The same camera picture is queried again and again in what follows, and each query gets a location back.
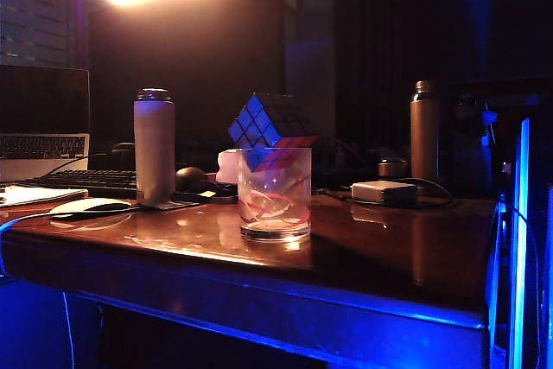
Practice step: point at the Rubik's cube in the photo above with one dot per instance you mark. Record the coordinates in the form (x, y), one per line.
(268, 127)

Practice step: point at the printed glass cup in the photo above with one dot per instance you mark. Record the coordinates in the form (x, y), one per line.
(276, 209)

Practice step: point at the small metal cup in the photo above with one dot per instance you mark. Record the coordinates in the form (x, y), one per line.
(392, 167)

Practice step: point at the purple box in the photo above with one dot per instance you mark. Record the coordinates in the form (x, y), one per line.
(226, 166)

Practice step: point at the black round mouse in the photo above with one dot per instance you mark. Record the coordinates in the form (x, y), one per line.
(189, 178)

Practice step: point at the white power adapter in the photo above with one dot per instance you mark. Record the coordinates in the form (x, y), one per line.
(382, 192)

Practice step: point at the flat card coaster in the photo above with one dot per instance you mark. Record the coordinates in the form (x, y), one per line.
(173, 205)

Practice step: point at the white tumbler bottle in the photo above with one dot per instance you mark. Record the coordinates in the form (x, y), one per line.
(154, 148)

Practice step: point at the brown thermos bottle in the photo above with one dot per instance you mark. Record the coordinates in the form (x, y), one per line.
(424, 135)

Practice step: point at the black keyboard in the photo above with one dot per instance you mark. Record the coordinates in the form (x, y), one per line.
(86, 180)

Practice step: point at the white computer mouse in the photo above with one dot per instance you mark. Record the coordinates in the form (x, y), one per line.
(88, 205)

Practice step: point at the white paper notebook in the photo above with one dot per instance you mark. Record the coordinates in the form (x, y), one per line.
(39, 194)

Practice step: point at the silver laptop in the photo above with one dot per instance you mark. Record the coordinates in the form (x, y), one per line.
(43, 105)

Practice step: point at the window blind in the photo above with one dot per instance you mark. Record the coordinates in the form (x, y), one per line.
(39, 10)

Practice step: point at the blue-lit metal frame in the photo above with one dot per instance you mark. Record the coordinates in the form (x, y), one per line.
(520, 235)

